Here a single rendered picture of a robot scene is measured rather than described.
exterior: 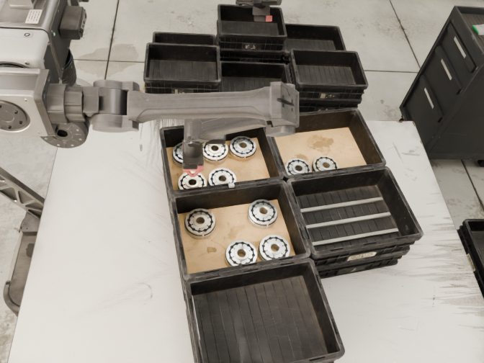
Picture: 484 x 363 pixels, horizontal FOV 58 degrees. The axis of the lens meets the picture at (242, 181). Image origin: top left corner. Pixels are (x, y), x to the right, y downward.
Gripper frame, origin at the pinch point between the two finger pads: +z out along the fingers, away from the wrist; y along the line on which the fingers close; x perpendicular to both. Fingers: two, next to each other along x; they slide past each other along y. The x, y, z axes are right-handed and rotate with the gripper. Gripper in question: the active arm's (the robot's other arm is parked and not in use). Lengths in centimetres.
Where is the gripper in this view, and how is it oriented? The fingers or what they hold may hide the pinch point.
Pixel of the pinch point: (192, 168)
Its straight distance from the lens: 149.5
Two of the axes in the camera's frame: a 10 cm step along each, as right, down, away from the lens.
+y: -1.1, -8.2, 5.6
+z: -1.1, 5.7, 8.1
